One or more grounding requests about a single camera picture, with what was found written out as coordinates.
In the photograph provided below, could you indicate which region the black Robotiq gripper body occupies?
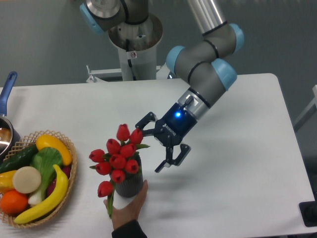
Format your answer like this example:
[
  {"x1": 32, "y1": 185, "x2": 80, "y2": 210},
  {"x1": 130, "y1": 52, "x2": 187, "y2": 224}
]
[{"x1": 141, "y1": 102, "x2": 197, "y2": 159}]

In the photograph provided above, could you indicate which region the purple vegetable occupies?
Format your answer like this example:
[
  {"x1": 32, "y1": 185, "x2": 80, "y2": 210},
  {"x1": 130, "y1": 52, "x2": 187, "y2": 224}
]
[{"x1": 47, "y1": 165, "x2": 71, "y2": 197}]

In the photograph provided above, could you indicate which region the dark sleeved forearm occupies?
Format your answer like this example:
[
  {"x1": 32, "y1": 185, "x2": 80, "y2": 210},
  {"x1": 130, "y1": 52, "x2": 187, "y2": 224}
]
[{"x1": 111, "y1": 220, "x2": 147, "y2": 238}]

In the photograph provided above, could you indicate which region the green cucumber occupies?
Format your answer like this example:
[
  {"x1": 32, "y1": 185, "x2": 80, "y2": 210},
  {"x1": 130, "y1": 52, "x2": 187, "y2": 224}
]
[{"x1": 0, "y1": 144, "x2": 38, "y2": 173}]

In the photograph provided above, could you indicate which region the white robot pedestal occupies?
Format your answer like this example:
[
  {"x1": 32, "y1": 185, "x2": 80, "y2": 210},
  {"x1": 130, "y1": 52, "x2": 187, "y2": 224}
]
[{"x1": 108, "y1": 13, "x2": 163, "y2": 81}]

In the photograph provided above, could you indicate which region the blue handled saucepan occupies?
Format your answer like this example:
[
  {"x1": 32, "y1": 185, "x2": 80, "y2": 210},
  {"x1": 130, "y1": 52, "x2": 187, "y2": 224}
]
[{"x1": 0, "y1": 71, "x2": 20, "y2": 163}]

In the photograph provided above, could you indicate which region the yellow banana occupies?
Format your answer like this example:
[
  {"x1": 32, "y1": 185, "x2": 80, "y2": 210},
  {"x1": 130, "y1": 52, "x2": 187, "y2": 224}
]
[{"x1": 14, "y1": 164, "x2": 68, "y2": 225}]

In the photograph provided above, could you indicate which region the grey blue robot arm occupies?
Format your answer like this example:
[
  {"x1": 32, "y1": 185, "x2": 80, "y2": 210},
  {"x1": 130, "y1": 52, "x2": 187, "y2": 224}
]
[{"x1": 80, "y1": 0, "x2": 244, "y2": 172}]

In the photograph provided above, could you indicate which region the white metal base frame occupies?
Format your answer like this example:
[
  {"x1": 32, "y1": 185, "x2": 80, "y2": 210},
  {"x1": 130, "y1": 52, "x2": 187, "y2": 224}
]
[{"x1": 85, "y1": 61, "x2": 176, "y2": 83}]

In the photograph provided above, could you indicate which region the person's hand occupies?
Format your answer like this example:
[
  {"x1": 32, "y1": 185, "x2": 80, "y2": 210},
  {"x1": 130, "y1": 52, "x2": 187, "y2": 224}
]
[{"x1": 111, "y1": 180, "x2": 148, "y2": 230}]

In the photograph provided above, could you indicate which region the dark grey ribbed vase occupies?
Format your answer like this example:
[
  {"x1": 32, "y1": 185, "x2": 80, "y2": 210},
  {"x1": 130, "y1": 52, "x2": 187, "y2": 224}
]
[{"x1": 115, "y1": 155, "x2": 143, "y2": 198}]

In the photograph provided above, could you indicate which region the black device at edge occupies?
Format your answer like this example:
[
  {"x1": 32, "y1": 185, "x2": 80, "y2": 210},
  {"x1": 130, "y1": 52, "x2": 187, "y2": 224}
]
[{"x1": 299, "y1": 201, "x2": 317, "y2": 227}]

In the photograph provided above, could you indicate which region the white frame at right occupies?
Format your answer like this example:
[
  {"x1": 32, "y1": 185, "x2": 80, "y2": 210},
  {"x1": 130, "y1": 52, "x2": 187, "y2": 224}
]
[{"x1": 293, "y1": 85, "x2": 317, "y2": 133}]

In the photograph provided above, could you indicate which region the yellow bell pepper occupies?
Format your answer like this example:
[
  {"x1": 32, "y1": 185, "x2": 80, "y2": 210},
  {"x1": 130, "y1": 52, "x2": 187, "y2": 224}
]
[{"x1": 0, "y1": 170, "x2": 17, "y2": 194}]

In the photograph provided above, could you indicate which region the woven wicker basket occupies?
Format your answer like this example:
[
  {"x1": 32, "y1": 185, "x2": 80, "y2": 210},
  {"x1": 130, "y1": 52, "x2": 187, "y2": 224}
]
[{"x1": 0, "y1": 130, "x2": 77, "y2": 228}]

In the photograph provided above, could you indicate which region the red tulip bouquet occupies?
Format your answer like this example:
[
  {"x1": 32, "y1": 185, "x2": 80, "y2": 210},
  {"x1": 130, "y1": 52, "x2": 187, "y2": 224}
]
[{"x1": 89, "y1": 124, "x2": 149, "y2": 218}]

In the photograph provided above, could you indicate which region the beige round slice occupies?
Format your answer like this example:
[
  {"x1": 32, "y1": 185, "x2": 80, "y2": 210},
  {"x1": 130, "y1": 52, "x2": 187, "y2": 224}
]
[{"x1": 12, "y1": 166, "x2": 42, "y2": 194}]

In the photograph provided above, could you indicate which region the green bok choy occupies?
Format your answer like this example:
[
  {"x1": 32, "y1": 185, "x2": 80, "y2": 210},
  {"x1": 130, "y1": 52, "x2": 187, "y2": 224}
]
[{"x1": 28, "y1": 147, "x2": 62, "y2": 207}]

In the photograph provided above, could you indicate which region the orange fruit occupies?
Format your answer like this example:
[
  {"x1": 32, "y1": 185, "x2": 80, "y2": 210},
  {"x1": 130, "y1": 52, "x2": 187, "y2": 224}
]
[{"x1": 0, "y1": 190, "x2": 28, "y2": 215}]

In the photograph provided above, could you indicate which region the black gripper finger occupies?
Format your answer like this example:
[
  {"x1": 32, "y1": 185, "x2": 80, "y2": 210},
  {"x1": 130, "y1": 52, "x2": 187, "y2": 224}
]
[
  {"x1": 135, "y1": 112, "x2": 157, "y2": 129},
  {"x1": 155, "y1": 144, "x2": 191, "y2": 173}
]

